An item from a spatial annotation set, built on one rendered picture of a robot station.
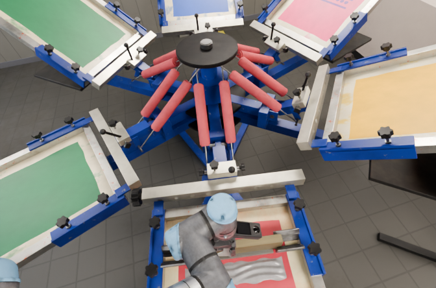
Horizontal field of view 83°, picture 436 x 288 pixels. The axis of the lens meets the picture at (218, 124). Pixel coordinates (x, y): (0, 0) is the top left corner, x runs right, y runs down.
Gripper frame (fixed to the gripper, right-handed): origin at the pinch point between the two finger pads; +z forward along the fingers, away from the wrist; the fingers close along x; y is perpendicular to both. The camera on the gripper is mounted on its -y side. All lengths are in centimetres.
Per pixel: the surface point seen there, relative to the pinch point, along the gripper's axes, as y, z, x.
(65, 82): 99, 9, -120
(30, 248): 77, 5, -10
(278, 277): -15.1, 8.0, 10.1
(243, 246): -3.8, -2.0, 1.4
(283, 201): -23.8, 4.8, -15.7
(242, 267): -2.8, 7.5, 5.7
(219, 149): -0.2, -0.3, -42.0
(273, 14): -50, -13, -143
